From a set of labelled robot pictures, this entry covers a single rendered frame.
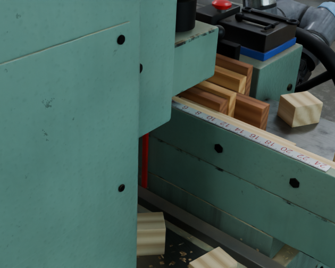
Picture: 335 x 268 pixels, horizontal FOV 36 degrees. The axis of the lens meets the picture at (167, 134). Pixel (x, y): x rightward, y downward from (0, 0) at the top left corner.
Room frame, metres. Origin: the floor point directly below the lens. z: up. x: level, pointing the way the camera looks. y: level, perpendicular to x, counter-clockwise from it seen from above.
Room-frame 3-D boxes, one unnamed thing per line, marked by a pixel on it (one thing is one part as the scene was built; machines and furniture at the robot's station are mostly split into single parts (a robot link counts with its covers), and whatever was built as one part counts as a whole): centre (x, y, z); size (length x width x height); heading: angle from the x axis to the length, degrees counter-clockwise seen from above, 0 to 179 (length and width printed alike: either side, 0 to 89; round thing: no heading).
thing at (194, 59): (0.61, 0.01, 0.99); 0.14 x 0.07 x 0.09; 142
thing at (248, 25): (0.79, -0.11, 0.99); 0.13 x 0.11 x 0.06; 52
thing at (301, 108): (0.65, -0.18, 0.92); 0.05 x 0.04 x 0.03; 113
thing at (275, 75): (0.78, -0.11, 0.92); 0.15 x 0.13 x 0.09; 52
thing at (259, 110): (0.67, -0.03, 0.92); 0.23 x 0.02 x 0.05; 52
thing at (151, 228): (0.48, 0.02, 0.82); 0.04 x 0.03 x 0.04; 99
